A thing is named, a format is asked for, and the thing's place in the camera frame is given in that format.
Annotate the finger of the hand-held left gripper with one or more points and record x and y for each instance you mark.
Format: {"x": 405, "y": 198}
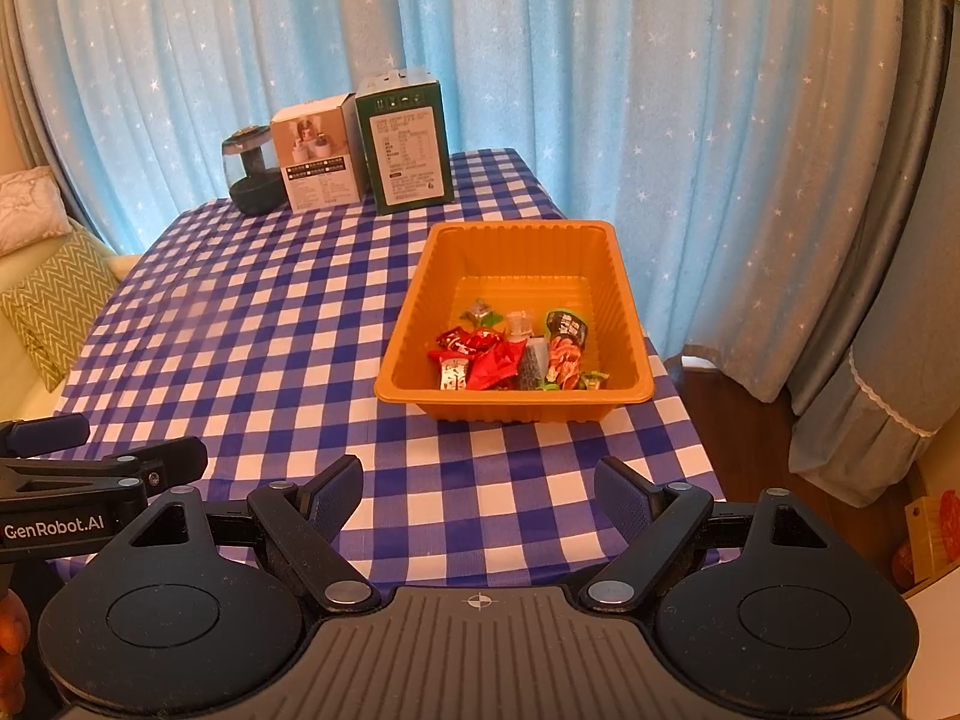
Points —
{"x": 49, "y": 431}
{"x": 169, "y": 461}

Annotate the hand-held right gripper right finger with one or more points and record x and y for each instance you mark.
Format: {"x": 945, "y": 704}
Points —
{"x": 622, "y": 499}

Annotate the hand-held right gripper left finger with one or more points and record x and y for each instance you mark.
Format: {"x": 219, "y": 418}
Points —
{"x": 337, "y": 499}

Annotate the yellow green candy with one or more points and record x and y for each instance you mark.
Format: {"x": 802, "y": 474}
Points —
{"x": 592, "y": 381}

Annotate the clear dark snack packet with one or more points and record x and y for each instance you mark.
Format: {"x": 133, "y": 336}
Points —
{"x": 532, "y": 364}

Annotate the red white snack packet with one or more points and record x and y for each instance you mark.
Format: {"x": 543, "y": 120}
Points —
{"x": 454, "y": 375}

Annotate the green snack packet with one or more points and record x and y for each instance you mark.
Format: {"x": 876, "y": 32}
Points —
{"x": 566, "y": 330}

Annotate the small red snack packet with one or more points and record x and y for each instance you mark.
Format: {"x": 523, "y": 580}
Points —
{"x": 461, "y": 341}

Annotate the orange plastic tray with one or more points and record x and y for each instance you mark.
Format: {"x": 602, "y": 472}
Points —
{"x": 525, "y": 262}

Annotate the person's left hand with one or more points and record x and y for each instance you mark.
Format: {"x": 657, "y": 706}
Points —
{"x": 11, "y": 622}

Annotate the pale green sofa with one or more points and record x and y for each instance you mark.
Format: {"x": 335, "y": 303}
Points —
{"x": 26, "y": 390}

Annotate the green zigzag cushion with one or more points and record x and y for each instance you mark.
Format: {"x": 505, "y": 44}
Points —
{"x": 52, "y": 300}

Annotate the blue white checked tablecloth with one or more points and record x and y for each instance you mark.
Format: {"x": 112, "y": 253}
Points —
{"x": 300, "y": 345}

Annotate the pink pillow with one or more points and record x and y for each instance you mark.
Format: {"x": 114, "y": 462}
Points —
{"x": 30, "y": 206}

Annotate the lace trimmed grey curtain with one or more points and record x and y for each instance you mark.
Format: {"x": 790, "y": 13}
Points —
{"x": 862, "y": 427}

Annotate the dark glass humidifier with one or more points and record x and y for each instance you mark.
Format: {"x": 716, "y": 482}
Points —
{"x": 251, "y": 187}

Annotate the yellow cardboard box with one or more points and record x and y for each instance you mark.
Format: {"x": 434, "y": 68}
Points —
{"x": 930, "y": 540}

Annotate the white cardboard box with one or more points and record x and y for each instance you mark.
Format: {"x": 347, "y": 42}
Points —
{"x": 322, "y": 165}

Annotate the green cardboard box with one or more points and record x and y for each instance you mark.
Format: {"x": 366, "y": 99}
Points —
{"x": 409, "y": 150}

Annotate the blue star curtain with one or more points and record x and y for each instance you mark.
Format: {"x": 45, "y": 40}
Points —
{"x": 600, "y": 52}

